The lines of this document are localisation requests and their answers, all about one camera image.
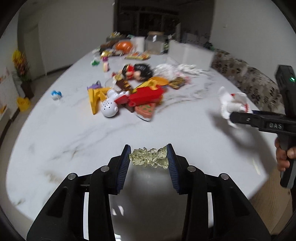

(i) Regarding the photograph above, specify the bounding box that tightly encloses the purple toy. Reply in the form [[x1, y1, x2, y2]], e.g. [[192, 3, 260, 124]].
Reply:
[[87, 80, 102, 90]]

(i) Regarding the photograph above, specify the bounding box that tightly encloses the person right hand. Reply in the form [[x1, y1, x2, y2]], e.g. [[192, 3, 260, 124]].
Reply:
[[275, 138, 296, 171]]

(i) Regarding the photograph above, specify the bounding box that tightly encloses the floral sofa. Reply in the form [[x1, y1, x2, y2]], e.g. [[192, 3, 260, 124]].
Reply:
[[211, 49, 285, 114]]

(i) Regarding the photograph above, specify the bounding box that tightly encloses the green toy flower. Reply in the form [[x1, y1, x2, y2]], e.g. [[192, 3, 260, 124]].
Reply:
[[91, 59, 100, 66]]

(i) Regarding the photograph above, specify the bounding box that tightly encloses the white storage box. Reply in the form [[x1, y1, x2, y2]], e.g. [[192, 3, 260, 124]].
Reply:
[[168, 40, 214, 71]]

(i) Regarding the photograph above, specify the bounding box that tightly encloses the red toy block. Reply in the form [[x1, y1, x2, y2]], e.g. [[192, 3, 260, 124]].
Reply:
[[114, 87, 164, 107]]

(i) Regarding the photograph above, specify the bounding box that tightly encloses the small blue white toy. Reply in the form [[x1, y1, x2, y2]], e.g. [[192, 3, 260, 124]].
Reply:
[[51, 90, 62, 100]]

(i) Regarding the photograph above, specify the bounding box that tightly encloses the glass jar with lid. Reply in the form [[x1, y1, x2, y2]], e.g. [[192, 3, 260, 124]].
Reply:
[[145, 31, 165, 55]]

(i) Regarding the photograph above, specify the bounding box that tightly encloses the yellow snack packet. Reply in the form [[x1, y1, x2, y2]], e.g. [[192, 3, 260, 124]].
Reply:
[[125, 52, 151, 61]]

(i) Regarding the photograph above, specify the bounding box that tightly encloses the toy cake slice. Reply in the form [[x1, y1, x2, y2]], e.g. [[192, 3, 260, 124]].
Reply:
[[103, 62, 109, 72]]

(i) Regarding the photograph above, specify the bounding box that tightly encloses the toy pizza slice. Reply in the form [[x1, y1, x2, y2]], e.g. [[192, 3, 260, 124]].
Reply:
[[134, 103, 156, 121]]

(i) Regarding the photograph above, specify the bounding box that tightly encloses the white crumpled tissue pile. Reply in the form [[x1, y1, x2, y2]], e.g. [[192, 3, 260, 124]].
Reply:
[[153, 63, 205, 80]]

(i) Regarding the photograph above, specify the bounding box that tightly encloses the white paper roll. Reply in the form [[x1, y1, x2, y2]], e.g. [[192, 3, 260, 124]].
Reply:
[[134, 37, 145, 52]]

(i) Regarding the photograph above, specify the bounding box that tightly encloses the yellow toy piece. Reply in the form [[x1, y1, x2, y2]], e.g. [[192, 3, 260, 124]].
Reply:
[[87, 87, 111, 115]]

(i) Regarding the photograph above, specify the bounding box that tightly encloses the yellow flower plant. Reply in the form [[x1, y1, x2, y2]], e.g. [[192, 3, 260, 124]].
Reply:
[[12, 50, 30, 82]]

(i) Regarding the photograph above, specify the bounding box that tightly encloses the black-haired doll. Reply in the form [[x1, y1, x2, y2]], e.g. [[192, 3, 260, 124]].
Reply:
[[112, 64, 153, 92]]

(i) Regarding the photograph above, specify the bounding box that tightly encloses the white round toy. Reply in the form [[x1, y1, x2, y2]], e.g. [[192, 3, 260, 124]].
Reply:
[[101, 89, 130, 118]]

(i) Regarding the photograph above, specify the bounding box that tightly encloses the orange plastic bag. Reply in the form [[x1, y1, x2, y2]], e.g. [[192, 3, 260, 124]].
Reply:
[[115, 41, 133, 54]]

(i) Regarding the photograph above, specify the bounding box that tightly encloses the yellow potty chair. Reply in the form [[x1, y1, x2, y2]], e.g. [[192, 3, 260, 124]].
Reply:
[[16, 97, 31, 112]]

